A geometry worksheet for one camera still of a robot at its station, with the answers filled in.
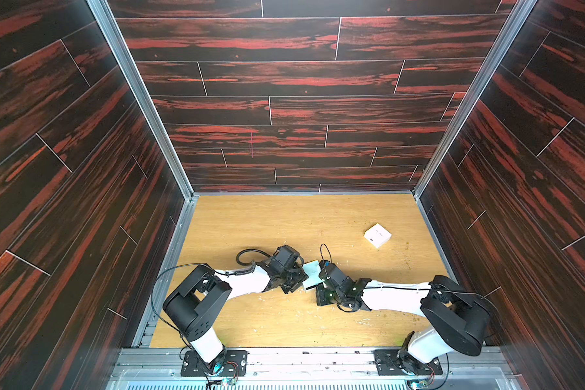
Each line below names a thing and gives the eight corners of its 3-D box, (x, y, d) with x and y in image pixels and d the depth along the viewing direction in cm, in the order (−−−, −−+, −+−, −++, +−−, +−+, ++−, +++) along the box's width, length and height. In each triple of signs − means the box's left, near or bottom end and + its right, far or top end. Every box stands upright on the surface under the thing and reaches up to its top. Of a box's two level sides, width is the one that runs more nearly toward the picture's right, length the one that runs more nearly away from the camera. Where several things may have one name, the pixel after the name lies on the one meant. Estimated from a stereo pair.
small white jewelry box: (377, 249, 102) (380, 245, 99) (362, 236, 106) (364, 232, 104) (390, 239, 105) (393, 234, 103) (375, 227, 109) (377, 222, 107)
